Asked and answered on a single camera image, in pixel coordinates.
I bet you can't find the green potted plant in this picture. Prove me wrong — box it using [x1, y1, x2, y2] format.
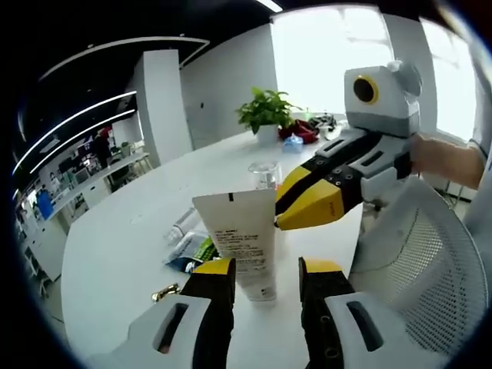
[234, 86, 303, 146]

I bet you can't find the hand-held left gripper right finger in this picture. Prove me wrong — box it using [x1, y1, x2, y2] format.
[298, 256, 435, 369]

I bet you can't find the gold foil skincare sachet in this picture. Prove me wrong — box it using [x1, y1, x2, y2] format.
[151, 283, 181, 304]

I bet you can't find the blue plastic bag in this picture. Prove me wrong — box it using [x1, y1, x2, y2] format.
[283, 134, 305, 153]

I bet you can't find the person's grey shirt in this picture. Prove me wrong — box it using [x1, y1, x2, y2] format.
[463, 45, 492, 235]

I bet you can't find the black white bag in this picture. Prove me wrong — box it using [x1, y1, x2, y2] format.
[307, 113, 338, 130]

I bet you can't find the white cabinet counter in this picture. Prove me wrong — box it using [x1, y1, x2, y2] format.
[22, 151, 153, 293]

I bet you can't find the blue water jug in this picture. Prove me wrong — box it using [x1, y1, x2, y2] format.
[36, 190, 55, 221]

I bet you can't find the person's right hand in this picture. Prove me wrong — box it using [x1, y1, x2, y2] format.
[410, 132, 449, 175]

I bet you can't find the ceiling light strip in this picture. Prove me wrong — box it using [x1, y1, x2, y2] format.
[28, 109, 136, 175]
[13, 90, 138, 175]

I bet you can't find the red-collared skincare pump bottle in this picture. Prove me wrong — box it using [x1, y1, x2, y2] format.
[247, 160, 282, 192]

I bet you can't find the white mesh office chair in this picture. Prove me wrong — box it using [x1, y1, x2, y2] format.
[347, 176, 489, 358]

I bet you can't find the black green skincare sachet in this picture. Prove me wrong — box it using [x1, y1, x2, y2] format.
[163, 229, 222, 274]

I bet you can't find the small clear-capped skincare bottle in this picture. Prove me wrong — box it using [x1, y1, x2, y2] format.
[164, 206, 201, 242]

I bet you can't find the dark red cloth bag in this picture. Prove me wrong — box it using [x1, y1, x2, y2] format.
[278, 118, 320, 145]

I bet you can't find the white skincare tube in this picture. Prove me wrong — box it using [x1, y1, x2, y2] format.
[191, 189, 278, 304]

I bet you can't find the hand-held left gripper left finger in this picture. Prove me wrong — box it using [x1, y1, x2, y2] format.
[88, 258, 237, 369]

